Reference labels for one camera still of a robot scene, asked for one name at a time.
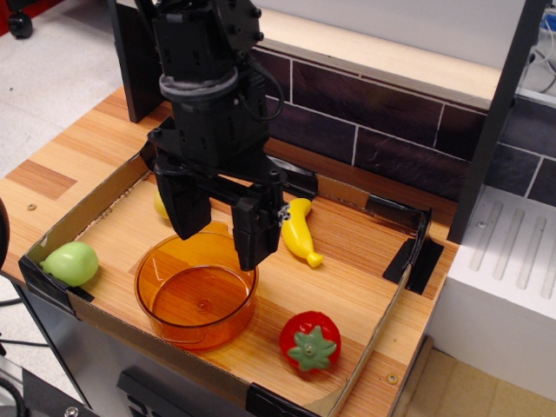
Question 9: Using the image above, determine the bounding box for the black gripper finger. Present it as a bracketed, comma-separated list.
[155, 169, 211, 240]
[232, 182, 287, 271]

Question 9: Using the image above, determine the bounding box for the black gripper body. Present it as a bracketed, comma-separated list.
[146, 68, 288, 206]

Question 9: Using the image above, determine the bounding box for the yellow toy potato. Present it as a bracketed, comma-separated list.
[154, 191, 169, 220]

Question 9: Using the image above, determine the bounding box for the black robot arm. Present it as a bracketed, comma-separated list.
[137, 1, 286, 270]

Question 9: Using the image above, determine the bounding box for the orange transparent plastic pot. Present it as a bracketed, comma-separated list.
[135, 222, 259, 351]

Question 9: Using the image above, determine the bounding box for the cardboard fence with black tape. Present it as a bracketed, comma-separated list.
[1, 143, 456, 416]

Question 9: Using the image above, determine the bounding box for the yellow toy banana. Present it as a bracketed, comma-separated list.
[281, 198, 323, 268]

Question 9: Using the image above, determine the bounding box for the green toy pear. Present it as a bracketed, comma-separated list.
[39, 242, 99, 287]

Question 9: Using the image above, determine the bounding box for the red toy strawberry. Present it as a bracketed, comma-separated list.
[279, 311, 342, 372]

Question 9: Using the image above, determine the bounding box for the black caster wheel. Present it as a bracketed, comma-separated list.
[8, 10, 33, 39]

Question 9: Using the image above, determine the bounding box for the white toy sink drainer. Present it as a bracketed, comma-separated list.
[428, 187, 555, 400]

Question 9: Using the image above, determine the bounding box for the black vertical post left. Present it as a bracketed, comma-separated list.
[108, 1, 164, 122]

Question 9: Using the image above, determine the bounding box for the black vertical post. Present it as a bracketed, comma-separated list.
[108, 1, 164, 122]
[447, 0, 548, 244]

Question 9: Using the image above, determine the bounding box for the black cable on floor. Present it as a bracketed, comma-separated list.
[0, 297, 49, 348]

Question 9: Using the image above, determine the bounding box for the black vertical post right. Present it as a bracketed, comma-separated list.
[447, 0, 548, 244]

